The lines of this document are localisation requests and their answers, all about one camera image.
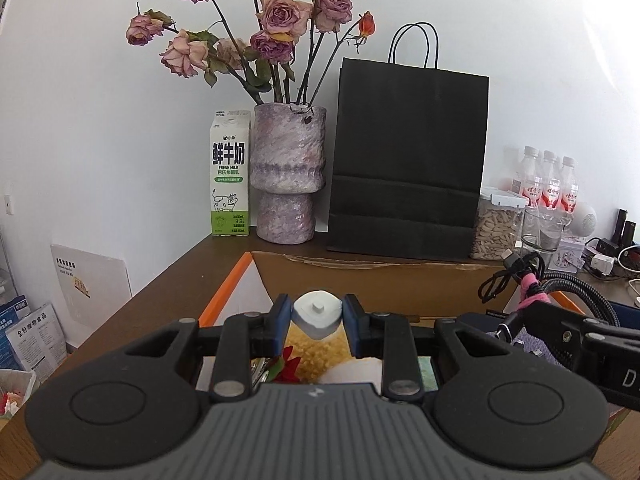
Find white round speaker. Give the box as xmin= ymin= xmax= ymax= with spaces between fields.
xmin=569 ymin=201 xmax=599 ymax=239

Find clear container of seeds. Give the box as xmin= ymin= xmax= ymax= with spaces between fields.
xmin=469 ymin=186 xmax=529 ymax=261

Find black paper bag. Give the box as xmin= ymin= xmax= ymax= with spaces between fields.
xmin=326 ymin=22 xmax=490 ymax=263

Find clear glass cup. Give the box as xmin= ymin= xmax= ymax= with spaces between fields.
xmin=521 ymin=207 xmax=564 ymax=254

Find white printed tin box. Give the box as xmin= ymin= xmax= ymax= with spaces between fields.
xmin=552 ymin=237 xmax=586 ymax=270

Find white knobbed lid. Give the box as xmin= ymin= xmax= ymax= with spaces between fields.
xmin=291 ymin=290 xmax=345 ymax=340

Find blue and white boxes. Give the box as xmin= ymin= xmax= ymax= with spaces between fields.
xmin=0 ymin=302 xmax=69 ymax=371

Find red label water bottle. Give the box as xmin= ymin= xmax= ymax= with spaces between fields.
xmin=557 ymin=156 xmax=580 ymax=216
xmin=519 ymin=146 xmax=544 ymax=209
xmin=539 ymin=150 xmax=561 ymax=211

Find red cardboard box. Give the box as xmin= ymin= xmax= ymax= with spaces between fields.
xmin=197 ymin=251 xmax=640 ymax=433

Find red artificial flower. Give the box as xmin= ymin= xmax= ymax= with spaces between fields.
xmin=271 ymin=344 xmax=302 ymax=384

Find purple textured vase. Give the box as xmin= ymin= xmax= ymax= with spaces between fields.
xmin=248 ymin=102 xmax=328 ymax=245

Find black upright adapters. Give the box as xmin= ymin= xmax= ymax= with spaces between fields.
xmin=613 ymin=209 xmax=637 ymax=249

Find yellow and white plush toy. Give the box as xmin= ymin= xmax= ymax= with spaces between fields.
xmin=287 ymin=327 xmax=386 ymax=386

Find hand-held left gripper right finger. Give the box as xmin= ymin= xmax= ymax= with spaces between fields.
xmin=341 ymin=295 xmax=509 ymax=403

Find black braided cable pink tie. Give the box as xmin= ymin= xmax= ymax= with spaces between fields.
xmin=477 ymin=250 xmax=640 ymax=361

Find white plug charger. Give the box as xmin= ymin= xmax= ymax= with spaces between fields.
xmin=587 ymin=252 xmax=616 ymax=276

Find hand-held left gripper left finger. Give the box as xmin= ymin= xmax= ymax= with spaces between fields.
xmin=122 ymin=295 xmax=294 ymax=402

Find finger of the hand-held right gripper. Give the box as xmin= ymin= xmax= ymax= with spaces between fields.
xmin=522 ymin=300 xmax=640 ymax=368

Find dried rose bunch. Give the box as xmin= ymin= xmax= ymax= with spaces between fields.
xmin=125 ymin=0 xmax=377 ymax=107

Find green and white milk carton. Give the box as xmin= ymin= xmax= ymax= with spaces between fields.
xmin=208 ymin=109 xmax=251 ymax=237

